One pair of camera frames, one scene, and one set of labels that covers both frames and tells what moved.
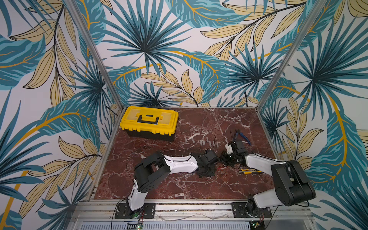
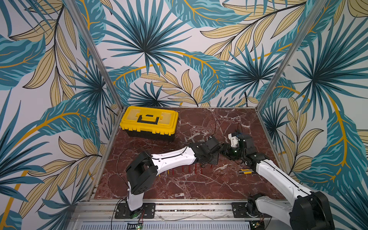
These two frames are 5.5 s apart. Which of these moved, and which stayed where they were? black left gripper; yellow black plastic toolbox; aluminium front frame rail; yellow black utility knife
Moved: black left gripper
Stayed: yellow black plastic toolbox; yellow black utility knife; aluminium front frame rail
